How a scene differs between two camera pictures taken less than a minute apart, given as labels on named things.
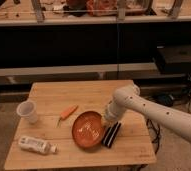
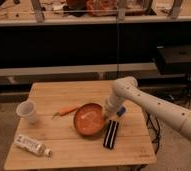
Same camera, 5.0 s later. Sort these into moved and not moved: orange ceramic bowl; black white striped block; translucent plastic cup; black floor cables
Moved: orange ceramic bowl
Not moved: black floor cables; black white striped block; translucent plastic cup
